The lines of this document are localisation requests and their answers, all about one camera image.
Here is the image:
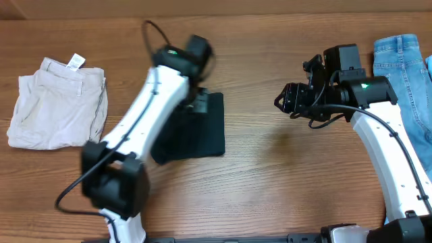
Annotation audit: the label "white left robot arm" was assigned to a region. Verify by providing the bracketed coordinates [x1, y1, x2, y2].
[81, 45, 213, 242]

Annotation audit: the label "light blue cloth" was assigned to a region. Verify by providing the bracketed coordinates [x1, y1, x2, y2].
[425, 55, 432, 78]

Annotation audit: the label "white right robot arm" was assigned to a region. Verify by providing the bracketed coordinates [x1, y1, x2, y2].
[274, 47, 431, 242]

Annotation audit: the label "black t-shirt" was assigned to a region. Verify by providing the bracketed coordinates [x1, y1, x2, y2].
[151, 92, 225, 165]

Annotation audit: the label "beige folded pants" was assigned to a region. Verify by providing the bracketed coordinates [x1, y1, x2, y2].
[7, 55, 108, 150]

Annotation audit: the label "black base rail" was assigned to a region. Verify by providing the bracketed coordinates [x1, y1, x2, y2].
[80, 232, 328, 243]

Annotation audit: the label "blue denim jeans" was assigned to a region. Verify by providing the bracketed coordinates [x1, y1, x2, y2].
[373, 34, 431, 178]

